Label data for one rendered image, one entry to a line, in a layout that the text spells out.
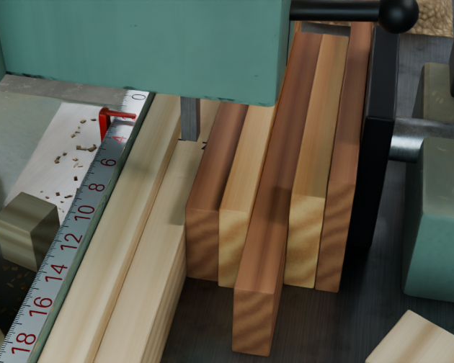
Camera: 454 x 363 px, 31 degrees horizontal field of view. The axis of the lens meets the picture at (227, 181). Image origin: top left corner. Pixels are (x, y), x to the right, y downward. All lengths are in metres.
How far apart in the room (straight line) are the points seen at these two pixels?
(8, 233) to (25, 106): 0.19
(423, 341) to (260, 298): 0.08
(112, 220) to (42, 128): 0.32
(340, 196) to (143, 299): 0.11
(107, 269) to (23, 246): 0.20
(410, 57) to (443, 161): 0.20
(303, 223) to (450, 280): 0.08
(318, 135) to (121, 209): 0.11
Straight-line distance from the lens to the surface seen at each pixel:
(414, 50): 0.64
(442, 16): 0.68
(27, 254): 0.59
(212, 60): 0.38
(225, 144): 0.45
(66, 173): 0.67
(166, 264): 0.40
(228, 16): 0.37
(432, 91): 0.49
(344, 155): 0.40
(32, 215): 0.58
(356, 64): 0.47
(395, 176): 0.52
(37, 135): 0.71
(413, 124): 0.46
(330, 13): 0.39
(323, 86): 0.47
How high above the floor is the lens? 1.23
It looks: 41 degrees down
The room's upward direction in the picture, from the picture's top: 1 degrees clockwise
